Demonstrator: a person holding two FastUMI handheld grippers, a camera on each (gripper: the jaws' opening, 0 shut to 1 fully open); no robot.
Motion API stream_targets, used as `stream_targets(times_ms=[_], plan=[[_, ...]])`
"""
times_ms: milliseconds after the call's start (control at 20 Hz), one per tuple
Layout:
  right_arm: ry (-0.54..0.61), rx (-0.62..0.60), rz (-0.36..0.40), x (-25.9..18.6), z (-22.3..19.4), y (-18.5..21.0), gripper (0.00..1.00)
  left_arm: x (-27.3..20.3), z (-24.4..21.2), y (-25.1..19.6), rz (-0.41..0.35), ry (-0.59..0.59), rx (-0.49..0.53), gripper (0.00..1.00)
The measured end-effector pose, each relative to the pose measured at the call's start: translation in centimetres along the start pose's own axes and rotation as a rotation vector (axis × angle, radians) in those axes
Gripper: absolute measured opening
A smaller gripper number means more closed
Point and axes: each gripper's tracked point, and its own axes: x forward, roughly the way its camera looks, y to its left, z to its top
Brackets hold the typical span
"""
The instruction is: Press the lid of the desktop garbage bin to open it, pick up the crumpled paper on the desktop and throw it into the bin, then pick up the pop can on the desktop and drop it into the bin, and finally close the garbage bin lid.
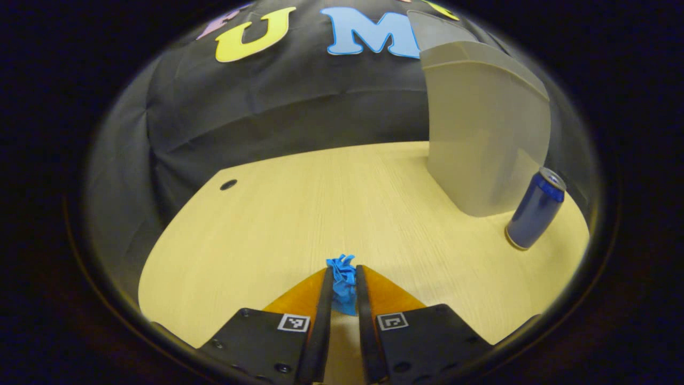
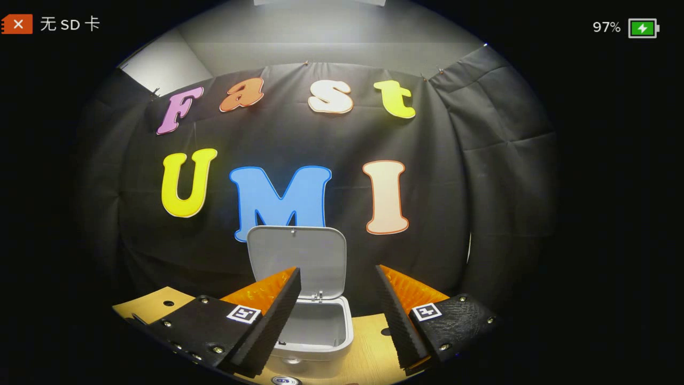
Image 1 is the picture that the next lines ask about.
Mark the blue paper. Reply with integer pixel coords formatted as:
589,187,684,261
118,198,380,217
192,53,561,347
326,254,357,316

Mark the wooden desktop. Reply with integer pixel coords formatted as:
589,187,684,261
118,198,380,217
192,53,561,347
138,141,590,385

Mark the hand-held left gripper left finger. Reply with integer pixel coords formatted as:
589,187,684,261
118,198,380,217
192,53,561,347
198,266,335,384

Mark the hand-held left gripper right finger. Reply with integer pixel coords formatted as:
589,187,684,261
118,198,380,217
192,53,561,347
355,265,495,384

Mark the black backdrop cloth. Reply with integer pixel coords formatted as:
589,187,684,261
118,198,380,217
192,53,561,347
85,0,594,300

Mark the blue pop can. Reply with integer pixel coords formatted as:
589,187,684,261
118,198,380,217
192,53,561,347
505,167,566,251

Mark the white desktop garbage bin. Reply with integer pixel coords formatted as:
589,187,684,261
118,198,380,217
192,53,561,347
409,10,552,218

